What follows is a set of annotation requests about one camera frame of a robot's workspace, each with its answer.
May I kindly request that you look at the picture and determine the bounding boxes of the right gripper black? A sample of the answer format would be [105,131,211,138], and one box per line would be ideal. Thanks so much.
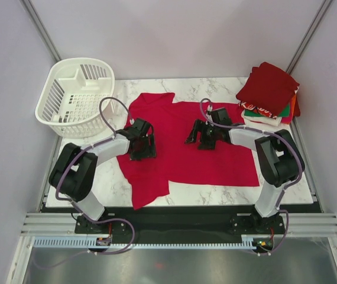
[185,119,220,151]

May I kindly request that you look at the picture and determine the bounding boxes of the crimson red t shirt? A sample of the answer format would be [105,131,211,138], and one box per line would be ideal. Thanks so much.
[117,92,259,209]

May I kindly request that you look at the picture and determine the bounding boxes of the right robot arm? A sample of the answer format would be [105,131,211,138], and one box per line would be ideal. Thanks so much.
[185,108,305,233]

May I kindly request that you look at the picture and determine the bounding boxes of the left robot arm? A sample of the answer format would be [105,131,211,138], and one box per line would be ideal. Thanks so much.
[48,118,157,233]

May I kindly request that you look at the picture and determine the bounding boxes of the red patterned folded shirt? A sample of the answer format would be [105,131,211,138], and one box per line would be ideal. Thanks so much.
[239,102,277,119]

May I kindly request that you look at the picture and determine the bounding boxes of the green folded shirt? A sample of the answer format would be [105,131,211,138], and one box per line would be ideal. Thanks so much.
[243,103,294,119]

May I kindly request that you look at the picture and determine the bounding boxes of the white folded shirt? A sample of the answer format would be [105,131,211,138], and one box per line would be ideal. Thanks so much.
[241,112,281,127]

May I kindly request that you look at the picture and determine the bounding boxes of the white plastic laundry basket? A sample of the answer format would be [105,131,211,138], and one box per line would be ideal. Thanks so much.
[35,57,115,138]

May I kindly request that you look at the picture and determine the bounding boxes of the dark red folded shirt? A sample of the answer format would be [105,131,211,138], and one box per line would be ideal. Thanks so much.
[236,62,300,115]

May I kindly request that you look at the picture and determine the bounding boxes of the orange folded shirt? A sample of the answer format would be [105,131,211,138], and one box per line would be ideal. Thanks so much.
[281,95,301,125]

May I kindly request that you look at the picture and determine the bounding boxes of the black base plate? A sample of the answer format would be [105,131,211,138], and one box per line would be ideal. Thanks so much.
[74,205,285,243]

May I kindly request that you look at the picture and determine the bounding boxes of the aluminium frame rail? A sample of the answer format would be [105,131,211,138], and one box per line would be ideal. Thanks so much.
[20,211,77,236]

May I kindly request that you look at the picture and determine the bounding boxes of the slotted cable duct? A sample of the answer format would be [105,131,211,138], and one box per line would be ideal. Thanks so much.
[33,235,273,250]

